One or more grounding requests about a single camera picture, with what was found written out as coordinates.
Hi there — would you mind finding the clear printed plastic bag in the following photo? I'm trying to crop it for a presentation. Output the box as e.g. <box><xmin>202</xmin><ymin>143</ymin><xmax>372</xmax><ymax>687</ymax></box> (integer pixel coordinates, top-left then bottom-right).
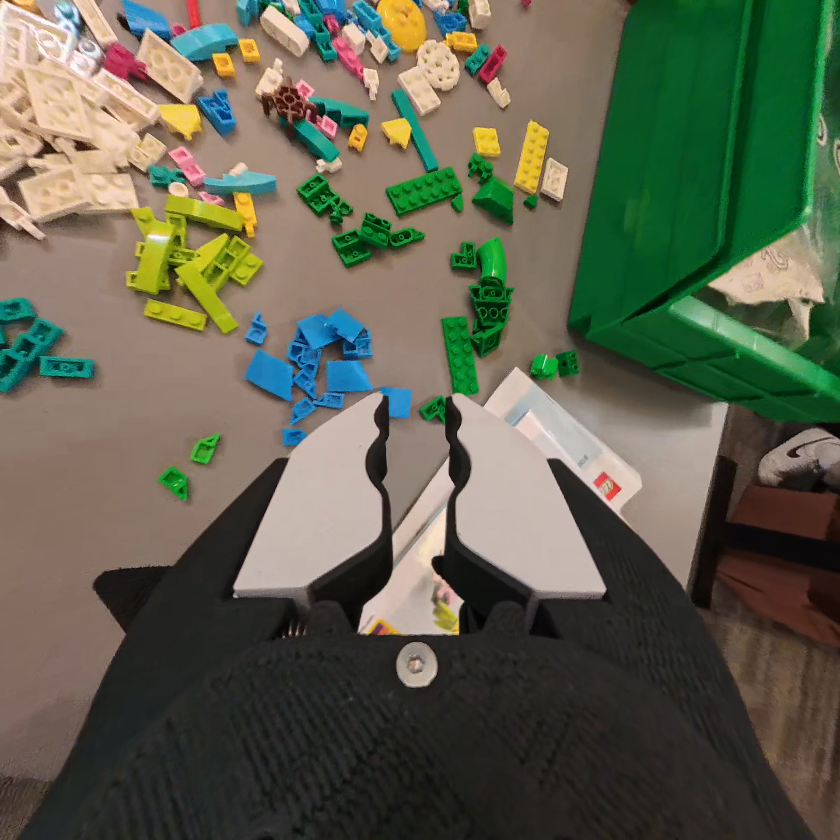
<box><xmin>705</xmin><ymin>223</ymin><xmax>840</xmax><ymax>352</ymax></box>

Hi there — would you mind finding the pile of white lego pieces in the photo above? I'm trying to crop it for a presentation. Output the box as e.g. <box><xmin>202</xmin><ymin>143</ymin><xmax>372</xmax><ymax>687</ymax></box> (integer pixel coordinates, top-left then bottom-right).
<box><xmin>0</xmin><ymin>0</ymin><xmax>206</xmax><ymax>240</ymax></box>

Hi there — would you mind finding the pile of green lego pieces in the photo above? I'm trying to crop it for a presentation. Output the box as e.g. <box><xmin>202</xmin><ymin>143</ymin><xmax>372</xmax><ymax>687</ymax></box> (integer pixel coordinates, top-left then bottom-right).
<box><xmin>295</xmin><ymin>152</ymin><xmax>581</xmax><ymax>396</ymax></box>

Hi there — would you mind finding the printed paper manual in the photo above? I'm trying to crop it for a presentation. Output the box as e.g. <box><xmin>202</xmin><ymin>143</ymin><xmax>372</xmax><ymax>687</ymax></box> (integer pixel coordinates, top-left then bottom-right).
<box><xmin>357</xmin><ymin>453</ymin><xmax>463</xmax><ymax>637</ymax></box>

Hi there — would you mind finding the white paper manual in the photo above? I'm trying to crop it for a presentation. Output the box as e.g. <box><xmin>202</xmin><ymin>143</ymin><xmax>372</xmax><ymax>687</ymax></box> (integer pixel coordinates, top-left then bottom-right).
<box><xmin>482</xmin><ymin>366</ymin><xmax>645</xmax><ymax>526</ymax></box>

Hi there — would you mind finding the green plastic bin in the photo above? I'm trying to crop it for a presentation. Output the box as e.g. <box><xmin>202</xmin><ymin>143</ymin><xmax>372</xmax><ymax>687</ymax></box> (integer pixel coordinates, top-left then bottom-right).
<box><xmin>566</xmin><ymin>0</ymin><xmax>840</xmax><ymax>424</ymax></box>

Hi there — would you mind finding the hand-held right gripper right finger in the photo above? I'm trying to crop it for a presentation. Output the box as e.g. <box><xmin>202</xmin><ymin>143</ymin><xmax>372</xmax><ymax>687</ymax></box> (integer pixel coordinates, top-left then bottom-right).
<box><xmin>444</xmin><ymin>392</ymin><xmax>608</xmax><ymax>601</ymax></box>

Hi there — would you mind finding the white sneaker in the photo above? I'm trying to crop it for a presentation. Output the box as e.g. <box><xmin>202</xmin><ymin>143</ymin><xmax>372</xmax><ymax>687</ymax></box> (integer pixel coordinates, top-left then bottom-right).
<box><xmin>756</xmin><ymin>427</ymin><xmax>840</xmax><ymax>491</ymax></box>

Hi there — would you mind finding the pile of blue lego pieces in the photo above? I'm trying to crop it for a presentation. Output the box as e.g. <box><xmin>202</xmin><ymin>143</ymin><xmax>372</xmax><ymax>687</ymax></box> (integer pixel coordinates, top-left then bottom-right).
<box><xmin>243</xmin><ymin>307</ymin><xmax>414</xmax><ymax>448</ymax></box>

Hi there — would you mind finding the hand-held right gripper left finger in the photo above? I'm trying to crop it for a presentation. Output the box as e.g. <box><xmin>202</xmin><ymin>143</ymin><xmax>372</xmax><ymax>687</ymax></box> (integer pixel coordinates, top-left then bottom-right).
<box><xmin>231</xmin><ymin>392</ymin><xmax>395</xmax><ymax>602</ymax></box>

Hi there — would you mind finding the pile of lime lego pieces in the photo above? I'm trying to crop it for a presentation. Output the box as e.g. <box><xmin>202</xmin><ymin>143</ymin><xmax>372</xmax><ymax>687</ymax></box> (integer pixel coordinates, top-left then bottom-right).
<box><xmin>126</xmin><ymin>193</ymin><xmax>265</xmax><ymax>336</ymax></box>

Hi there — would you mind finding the black table leg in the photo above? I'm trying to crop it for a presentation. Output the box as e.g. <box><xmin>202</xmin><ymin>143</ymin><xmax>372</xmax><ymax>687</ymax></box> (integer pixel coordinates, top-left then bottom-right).
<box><xmin>691</xmin><ymin>455</ymin><xmax>740</xmax><ymax>609</ymax></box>

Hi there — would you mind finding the pile of teal lego pieces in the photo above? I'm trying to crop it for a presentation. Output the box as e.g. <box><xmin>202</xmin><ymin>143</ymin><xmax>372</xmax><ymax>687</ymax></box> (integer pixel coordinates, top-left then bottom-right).
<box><xmin>0</xmin><ymin>297</ymin><xmax>97</xmax><ymax>395</ymax></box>

